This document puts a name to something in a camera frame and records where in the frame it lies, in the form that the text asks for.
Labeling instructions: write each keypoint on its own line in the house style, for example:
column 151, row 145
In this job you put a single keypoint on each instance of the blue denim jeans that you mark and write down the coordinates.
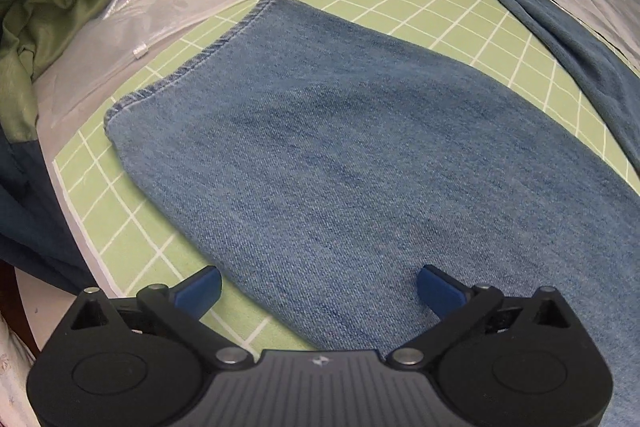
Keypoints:
column 320, row 164

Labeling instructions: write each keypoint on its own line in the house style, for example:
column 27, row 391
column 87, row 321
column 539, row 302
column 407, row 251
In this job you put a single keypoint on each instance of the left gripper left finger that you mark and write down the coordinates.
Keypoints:
column 175, row 313

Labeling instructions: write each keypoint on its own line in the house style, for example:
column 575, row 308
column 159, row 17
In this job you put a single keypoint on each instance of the green grid cutting mat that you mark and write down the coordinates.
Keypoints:
column 134, row 245

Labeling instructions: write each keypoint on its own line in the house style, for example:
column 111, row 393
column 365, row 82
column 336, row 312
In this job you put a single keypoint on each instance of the dark blue fabric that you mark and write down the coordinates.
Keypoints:
column 35, row 237

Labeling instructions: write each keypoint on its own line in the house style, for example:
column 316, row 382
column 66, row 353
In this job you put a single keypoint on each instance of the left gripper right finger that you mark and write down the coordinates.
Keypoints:
column 461, row 310

